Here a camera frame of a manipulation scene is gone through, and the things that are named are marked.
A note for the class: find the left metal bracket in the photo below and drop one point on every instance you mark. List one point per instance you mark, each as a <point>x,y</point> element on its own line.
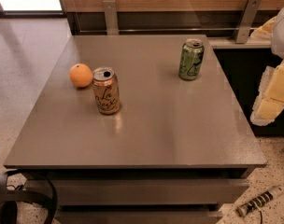
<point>111,17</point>

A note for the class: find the orange LaCroix can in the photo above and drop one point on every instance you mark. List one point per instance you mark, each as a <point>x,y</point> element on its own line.
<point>106,90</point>

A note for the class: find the right metal bracket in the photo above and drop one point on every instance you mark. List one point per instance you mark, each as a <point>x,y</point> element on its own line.
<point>241,33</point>

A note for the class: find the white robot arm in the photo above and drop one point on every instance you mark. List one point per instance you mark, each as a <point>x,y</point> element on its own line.
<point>277,36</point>

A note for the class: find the metal bracket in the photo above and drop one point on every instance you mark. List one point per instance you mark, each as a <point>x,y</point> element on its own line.
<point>111,17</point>
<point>241,33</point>

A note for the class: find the orange fruit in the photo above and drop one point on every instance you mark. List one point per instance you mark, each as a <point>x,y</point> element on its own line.
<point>80,75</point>

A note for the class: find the grey drawer cabinet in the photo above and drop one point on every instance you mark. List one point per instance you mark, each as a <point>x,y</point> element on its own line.
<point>174,153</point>

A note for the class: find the green soda can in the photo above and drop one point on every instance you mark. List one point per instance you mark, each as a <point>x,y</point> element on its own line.
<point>192,55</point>

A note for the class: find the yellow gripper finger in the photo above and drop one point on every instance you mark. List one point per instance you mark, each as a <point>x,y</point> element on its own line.
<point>269,103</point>
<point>264,32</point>

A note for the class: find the white power strip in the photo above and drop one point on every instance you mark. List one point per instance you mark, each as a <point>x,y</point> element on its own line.
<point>260,201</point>

